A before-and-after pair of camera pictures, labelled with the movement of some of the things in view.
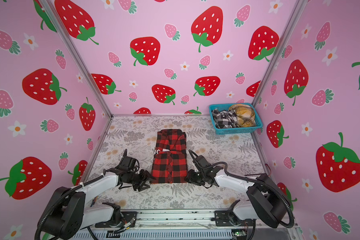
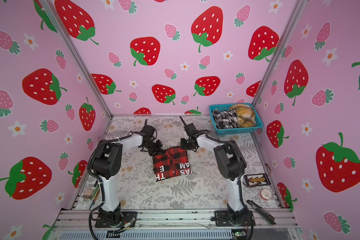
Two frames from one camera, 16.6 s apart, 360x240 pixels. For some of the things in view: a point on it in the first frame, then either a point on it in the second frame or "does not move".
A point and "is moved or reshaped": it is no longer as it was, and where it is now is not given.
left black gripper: x=145 y=176 to x=159 y=149
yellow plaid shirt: x=245 y=115 does not move
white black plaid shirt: x=225 y=119 does not move
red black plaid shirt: x=170 y=160 is moved or reshaped
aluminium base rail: x=154 y=219 does not move
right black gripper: x=189 y=177 to x=182 y=145
